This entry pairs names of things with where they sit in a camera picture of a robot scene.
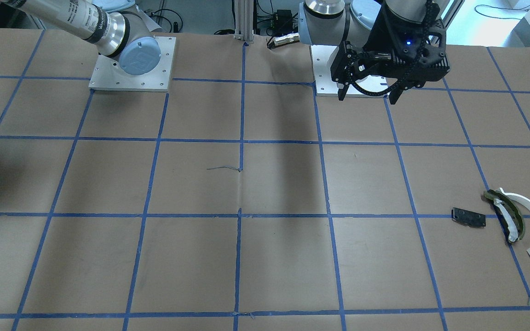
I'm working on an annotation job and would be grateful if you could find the black flat bracket plate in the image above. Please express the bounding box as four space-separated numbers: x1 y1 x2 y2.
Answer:
451 207 486 228

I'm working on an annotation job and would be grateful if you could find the green curved padded part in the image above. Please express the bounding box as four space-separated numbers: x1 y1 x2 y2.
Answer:
483 189 524 245

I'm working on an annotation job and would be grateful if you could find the aluminium centre post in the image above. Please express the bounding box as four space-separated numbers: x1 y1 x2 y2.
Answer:
233 0 255 44

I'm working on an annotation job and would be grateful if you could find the silver cable connector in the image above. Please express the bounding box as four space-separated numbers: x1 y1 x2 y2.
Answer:
266 32 300 50

